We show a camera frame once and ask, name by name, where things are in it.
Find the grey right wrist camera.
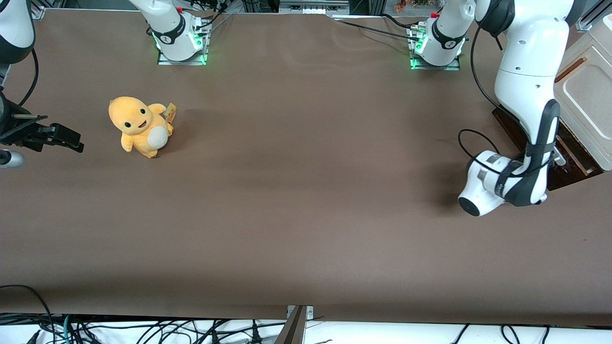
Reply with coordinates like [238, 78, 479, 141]
[0, 150, 24, 168]

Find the grey metal equipment box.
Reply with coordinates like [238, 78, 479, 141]
[279, 0, 350, 15]

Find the wooden drawer with white handle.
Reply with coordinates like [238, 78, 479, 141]
[554, 122, 604, 176]

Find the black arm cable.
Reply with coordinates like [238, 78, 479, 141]
[458, 24, 526, 161]
[18, 47, 40, 108]

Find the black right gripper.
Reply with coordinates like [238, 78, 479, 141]
[0, 92, 85, 153]

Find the black cable bundle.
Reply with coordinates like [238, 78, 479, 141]
[189, 0, 231, 30]

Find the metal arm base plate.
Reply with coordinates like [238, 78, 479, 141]
[409, 24, 462, 71]
[157, 24, 209, 66]

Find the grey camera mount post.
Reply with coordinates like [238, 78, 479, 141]
[275, 306, 309, 344]

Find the short curved black cable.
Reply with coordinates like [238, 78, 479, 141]
[381, 13, 414, 30]

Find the black cable tangle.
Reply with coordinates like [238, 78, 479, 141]
[0, 313, 287, 344]

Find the black looped floor cable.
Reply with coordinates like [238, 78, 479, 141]
[0, 285, 54, 344]

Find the yellow plush toy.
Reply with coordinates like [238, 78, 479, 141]
[108, 96, 174, 159]

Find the brown table cover sheet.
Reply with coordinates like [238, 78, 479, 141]
[0, 7, 612, 326]

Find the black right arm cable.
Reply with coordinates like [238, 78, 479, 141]
[18, 47, 40, 108]

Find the long black table cable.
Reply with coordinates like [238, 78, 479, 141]
[335, 19, 421, 41]

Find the brown bar handle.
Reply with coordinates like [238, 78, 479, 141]
[556, 57, 588, 83]

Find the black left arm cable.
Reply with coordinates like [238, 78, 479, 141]
[458, 24, 526, 161]

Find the silver mount bracket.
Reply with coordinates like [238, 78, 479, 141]
[286, 305, 315, 320]

